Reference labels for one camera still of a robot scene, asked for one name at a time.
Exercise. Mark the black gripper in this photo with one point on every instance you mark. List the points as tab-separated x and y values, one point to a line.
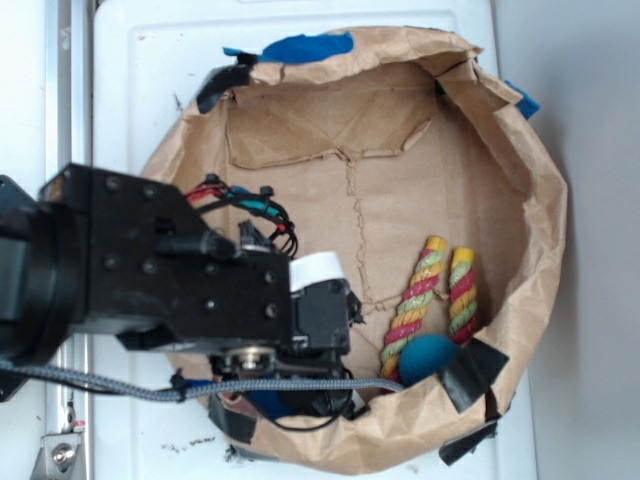
240	312

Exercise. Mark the blue block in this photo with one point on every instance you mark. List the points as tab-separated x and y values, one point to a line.
270	404

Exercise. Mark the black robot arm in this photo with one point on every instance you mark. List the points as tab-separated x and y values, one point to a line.
64	255

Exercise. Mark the white tape strip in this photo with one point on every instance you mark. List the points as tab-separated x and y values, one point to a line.
314	268

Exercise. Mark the blue ball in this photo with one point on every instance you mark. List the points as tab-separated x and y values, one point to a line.
425	356

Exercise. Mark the brown paper bag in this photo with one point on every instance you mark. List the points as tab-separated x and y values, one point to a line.
374	139

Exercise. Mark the multicolour twisted rope toy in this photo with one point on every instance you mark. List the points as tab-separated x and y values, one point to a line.
416	299

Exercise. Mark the metal corner bracket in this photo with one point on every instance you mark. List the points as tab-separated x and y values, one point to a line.
60	457

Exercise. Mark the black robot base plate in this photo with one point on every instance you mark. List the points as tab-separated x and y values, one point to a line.
12	196

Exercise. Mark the aluminium rail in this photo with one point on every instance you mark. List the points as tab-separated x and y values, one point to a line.
68	83

